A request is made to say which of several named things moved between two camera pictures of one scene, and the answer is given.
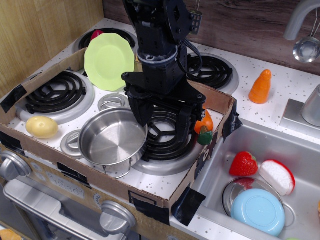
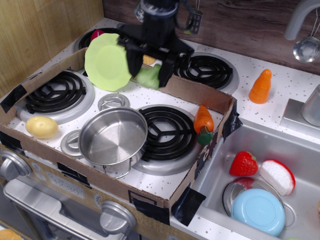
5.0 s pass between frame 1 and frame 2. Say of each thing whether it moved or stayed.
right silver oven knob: stayed
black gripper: moved
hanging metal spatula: stayed
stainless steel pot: stayed
